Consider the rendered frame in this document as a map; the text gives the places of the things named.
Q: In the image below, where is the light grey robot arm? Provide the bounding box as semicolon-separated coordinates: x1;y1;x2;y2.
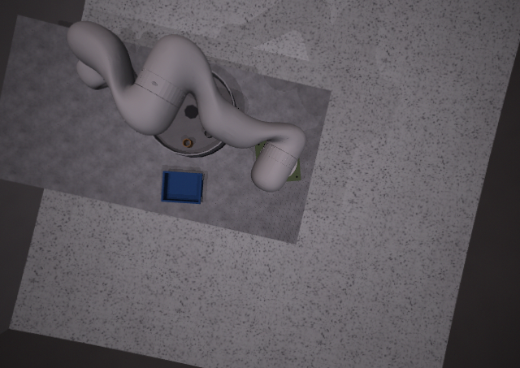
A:
67;21;306;193

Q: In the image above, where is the blue crate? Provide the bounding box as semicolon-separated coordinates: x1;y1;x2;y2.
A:
161;171;205;204

